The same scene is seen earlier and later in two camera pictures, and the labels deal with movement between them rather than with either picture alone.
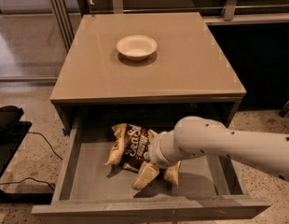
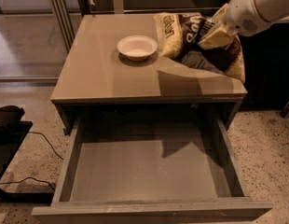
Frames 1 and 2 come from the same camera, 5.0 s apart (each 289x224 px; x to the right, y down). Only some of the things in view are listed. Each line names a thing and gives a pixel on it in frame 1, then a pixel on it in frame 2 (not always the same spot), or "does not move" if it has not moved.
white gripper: (155, 154) to (242, 14)
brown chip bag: (130, 147) to (179, 35)
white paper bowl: (136, 48) does not move
